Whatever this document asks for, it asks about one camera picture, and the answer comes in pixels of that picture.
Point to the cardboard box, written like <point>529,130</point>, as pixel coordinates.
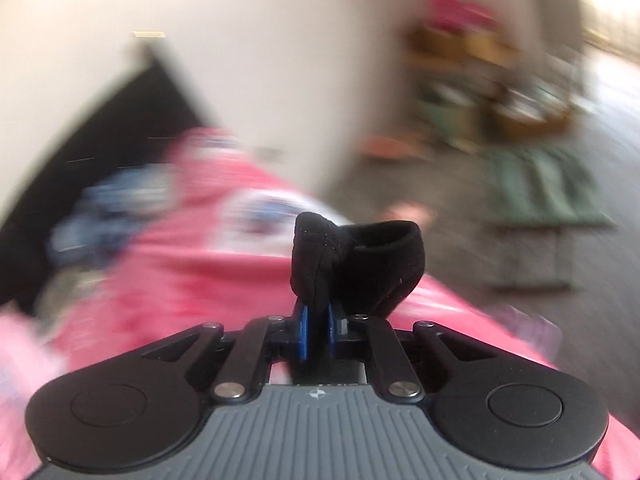
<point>465,47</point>

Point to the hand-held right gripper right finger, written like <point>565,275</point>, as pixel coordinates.
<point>333,331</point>

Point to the pink floral blanket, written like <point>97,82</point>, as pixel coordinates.
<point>200,270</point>

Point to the green floor mat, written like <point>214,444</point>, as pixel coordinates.
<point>540,185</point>

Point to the black headboard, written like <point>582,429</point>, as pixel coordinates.
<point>100,125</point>

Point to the pink plastic bag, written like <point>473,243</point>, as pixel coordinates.
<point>462,10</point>

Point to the blue denim clothes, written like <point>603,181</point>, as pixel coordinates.
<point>110,210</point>

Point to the orange thing on floor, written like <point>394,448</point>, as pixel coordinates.
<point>395,146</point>

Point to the black garment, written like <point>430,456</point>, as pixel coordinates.
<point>360,270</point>

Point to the brown box with clutter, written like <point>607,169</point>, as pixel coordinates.
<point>532,110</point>

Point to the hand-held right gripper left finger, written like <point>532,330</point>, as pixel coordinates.
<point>301,331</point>

